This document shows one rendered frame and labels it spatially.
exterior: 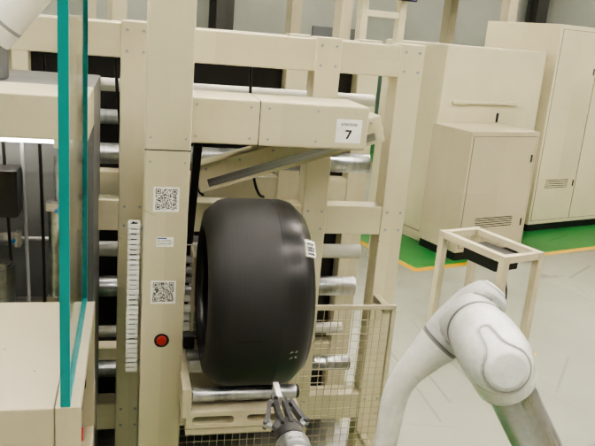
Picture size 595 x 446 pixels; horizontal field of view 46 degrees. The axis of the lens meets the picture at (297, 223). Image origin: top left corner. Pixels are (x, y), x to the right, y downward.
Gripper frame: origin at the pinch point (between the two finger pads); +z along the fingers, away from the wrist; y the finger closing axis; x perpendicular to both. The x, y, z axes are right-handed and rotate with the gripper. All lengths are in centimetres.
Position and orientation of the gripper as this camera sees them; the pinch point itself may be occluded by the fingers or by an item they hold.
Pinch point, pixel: (277, 393)
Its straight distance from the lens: 205.3
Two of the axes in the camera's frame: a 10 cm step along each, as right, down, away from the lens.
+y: -9.7, -0.2, -2.3
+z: -2.1, -4.1, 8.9
